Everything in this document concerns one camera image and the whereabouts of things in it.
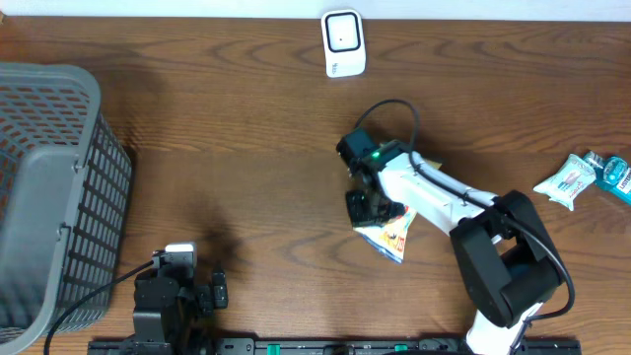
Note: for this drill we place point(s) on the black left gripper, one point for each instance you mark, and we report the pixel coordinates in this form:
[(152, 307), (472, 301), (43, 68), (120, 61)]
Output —
[(206, 299)]

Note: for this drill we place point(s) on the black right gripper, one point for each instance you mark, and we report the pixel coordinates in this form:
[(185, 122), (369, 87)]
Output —
[(358, 220)]

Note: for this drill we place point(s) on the yellow snack bag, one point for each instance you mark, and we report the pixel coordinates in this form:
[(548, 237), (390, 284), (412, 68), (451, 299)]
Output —
[(389, 239)]

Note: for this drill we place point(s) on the green wet wipes pack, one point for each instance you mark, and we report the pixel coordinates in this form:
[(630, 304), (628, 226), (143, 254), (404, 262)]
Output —
[(573, 177)]

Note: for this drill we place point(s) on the blue mouthwash bottle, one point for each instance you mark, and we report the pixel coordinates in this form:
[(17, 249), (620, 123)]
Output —
[(612, 174)]

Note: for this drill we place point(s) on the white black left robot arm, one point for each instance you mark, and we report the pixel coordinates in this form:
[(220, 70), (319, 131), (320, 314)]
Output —
[(178, 329)]

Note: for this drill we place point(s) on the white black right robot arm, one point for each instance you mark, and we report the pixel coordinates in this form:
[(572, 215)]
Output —
[(507, 261)]

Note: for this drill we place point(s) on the white barcode scanner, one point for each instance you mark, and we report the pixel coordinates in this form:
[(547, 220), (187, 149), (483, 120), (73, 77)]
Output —
[(343, 43)]

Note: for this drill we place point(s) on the grey plastic shopping basket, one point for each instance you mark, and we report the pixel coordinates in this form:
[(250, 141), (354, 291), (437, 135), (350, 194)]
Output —
[(65, 185)]

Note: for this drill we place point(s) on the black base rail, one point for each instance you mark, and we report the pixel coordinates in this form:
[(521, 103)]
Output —
[(249, 346)]

